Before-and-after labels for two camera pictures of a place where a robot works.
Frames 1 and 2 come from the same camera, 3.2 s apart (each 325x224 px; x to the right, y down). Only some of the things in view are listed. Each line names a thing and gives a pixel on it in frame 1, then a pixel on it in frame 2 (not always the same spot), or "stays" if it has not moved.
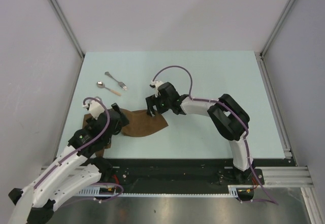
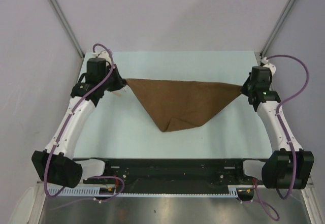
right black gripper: (153, 100) -> (244, 89)
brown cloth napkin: (138, 123) -> (175, 105)
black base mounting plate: (184, 176) stays
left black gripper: (123, 121) -> (120, 83)
